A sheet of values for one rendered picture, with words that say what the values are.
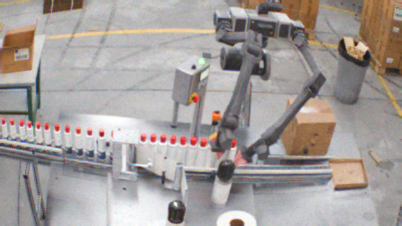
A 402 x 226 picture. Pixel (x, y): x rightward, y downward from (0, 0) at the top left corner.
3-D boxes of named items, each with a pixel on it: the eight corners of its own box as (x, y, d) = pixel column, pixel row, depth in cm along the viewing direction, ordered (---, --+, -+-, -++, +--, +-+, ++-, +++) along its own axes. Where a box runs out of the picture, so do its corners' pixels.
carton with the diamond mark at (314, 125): (288, 158, 349) (298, 122, 333) (279, 133, 368) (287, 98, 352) (327, 154, 355) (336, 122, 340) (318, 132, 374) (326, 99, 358)
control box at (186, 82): (170, 99, 306) (175, 67, 295) (189, 84, 319) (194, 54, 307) (187, 108, 303) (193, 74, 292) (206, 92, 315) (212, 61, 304)
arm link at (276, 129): (316, 87, 323) (307, 75, 317) (320, 91, 318) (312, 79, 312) (269, 143, 324) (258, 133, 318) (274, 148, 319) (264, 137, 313)
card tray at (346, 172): (333, 188, 331) (335, 184, 329) (327, 162, 352) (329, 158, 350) (367, 186, 335) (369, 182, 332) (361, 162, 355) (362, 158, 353)
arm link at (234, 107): (259, 48, 306) (242, 41, 302) (264, 49, 300) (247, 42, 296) (235, 127, 308) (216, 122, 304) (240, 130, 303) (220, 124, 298)
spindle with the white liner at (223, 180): (210, 208, 303) (219, 168, 286) (209, 197, 311) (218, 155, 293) (226, 208, 304) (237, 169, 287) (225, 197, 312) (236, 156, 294)
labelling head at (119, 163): (112, 178, 311) (111, 142, 296) (113, 162, 321) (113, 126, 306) (136, 180, 312) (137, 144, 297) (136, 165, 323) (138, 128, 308)
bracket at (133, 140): (112, 142, 296) (112, 141, 296) (113, 128, 305) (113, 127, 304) (137, 144, 298) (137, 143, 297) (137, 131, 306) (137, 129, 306)
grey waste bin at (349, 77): (336, 107, 557) (347, 57, 521) (325, 82, 591) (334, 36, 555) (364, 108, 566) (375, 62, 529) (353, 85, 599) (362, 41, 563)
